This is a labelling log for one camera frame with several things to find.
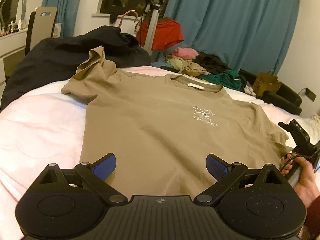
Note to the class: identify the black armchair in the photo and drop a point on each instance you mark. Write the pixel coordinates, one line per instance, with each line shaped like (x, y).
(285, 100)

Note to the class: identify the person's right forearm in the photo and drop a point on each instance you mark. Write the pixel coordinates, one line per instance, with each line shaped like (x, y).
(312, 217)

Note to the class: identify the narrow blue curtain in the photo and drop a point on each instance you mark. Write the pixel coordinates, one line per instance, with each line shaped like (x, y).
(62, 5)

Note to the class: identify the wide blue curtain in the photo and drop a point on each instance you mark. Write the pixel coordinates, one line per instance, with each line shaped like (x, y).
(237, 25)

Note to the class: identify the white dresser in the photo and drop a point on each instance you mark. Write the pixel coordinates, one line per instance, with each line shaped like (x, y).
(12, 52)

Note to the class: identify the khaki t-shirt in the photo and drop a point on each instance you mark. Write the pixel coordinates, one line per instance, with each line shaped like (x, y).
(150, 130)

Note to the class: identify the brown paper bag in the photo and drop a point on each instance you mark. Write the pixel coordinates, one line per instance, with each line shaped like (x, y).
(267, 83)

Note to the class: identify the black and beige chair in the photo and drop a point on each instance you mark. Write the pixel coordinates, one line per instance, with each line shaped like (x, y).
(42, 25)

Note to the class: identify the dark navy blanket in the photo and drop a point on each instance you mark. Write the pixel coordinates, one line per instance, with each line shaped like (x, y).
(62, 52)

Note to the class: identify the person's right hand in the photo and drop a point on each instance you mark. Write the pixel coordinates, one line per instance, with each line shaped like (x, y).
(307, 180)

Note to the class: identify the black clothes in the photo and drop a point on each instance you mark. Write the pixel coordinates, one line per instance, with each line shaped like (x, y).
(212, 63)

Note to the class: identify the pink hanger hook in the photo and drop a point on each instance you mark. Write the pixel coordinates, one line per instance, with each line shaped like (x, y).
(128, 13)

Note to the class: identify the pink cloth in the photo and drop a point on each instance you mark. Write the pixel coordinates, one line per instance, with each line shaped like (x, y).
(186, 53)

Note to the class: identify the green clothes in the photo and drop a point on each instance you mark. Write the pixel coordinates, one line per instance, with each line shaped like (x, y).
(227, 81)

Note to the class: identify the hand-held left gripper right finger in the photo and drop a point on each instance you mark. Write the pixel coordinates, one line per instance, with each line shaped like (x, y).
(216, 166)

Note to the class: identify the beige clothes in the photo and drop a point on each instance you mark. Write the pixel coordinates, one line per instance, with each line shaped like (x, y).
(190, 67)

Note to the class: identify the wavy framed mirror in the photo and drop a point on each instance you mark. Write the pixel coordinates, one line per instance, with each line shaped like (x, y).
(11, 2)

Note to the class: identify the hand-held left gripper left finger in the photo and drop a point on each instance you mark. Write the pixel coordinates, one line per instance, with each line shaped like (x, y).
(105, 166)

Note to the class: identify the white clothes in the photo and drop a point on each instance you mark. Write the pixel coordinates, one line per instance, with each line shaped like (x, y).
(248, 90)

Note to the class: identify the red shorts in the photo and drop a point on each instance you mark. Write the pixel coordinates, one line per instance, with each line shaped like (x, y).
(167, 33)

